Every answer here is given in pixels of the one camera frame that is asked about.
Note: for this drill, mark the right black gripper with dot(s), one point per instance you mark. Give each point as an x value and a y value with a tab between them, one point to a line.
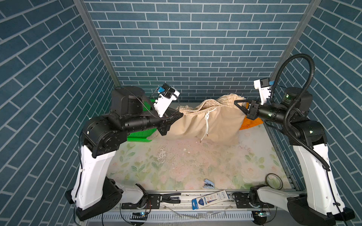
254	107

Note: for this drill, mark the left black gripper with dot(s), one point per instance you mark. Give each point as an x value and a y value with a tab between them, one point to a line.
167	120

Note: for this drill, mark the orange shorts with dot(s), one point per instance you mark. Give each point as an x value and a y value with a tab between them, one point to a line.
248	123

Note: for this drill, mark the beige shorts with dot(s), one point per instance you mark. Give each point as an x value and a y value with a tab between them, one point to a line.
217	120

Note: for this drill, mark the green plastic basket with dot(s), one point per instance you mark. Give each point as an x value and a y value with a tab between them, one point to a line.
142	136

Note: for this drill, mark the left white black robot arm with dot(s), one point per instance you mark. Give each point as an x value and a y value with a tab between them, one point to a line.
131	111

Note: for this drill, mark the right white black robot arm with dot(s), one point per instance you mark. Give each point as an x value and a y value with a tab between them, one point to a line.
320	204

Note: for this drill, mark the black pliers tool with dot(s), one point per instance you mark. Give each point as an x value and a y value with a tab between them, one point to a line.
172	198

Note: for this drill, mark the blue white flat box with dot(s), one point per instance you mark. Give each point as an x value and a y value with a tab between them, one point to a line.
210	199

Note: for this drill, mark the right circuit board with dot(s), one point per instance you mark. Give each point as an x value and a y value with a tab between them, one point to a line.
260	214

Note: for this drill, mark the circuit board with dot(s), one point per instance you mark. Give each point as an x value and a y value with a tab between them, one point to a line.
139	216
260	214

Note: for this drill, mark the left circuit board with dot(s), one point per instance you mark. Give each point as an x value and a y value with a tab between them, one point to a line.
139	216

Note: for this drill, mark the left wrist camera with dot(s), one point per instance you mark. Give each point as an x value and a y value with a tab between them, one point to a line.
166	95

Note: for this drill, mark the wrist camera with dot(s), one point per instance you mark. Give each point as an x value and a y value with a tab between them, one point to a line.
166	95
264	87

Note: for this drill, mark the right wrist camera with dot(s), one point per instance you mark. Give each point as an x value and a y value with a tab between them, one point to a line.
264	87

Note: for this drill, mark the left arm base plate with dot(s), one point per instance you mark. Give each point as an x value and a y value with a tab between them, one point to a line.
152	201

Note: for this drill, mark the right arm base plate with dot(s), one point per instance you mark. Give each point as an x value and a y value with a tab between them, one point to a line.
243	202

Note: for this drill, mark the white vented cable duct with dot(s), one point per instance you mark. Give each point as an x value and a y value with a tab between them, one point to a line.
182	216

